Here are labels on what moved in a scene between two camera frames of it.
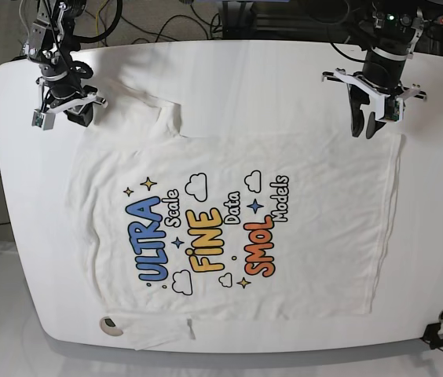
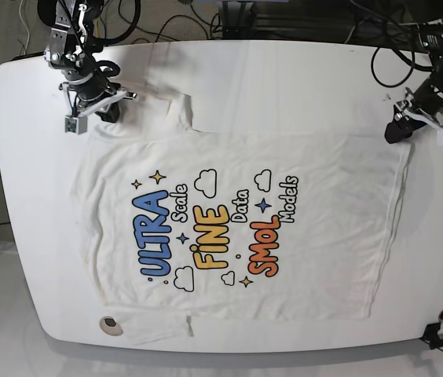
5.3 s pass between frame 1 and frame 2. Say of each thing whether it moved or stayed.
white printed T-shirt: stayed
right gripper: moved
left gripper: moved
